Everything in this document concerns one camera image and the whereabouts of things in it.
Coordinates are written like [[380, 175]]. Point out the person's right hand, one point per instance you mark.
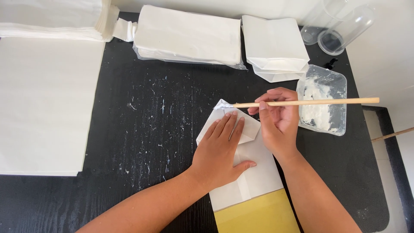
[[281, 129]]

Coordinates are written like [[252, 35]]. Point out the person's left hand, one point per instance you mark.
[[215, 158]]

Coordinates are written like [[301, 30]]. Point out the white paper bag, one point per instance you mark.
[[255, 168]]

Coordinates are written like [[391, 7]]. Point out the wooden glue brush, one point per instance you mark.
[[323, 102]]

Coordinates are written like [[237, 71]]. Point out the clear plastic glue tub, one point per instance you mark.
[[323, 103]]

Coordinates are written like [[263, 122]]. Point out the yellow cardboard template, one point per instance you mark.
[[258, 215]]

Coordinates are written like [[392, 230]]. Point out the small black clip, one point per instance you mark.
[[331, 63]]

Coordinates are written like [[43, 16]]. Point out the stack of folded paper bags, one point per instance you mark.
[[275, 45]]

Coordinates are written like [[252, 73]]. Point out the thin wooden stick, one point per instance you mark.
[[393, 134]]

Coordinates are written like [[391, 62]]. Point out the clear plastic jar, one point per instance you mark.
[[347, 29], [318, 22]]

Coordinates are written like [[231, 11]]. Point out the plastic-wrapped pack of white paper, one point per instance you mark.
[[187, 35]]

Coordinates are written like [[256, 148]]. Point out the small folded white paper strip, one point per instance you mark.
[[124, 29]]

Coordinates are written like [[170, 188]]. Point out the large white paper sheets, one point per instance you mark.
[[45, 106]]

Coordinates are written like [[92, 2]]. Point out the stack of white paper sheets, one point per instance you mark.
[[51, 17]]

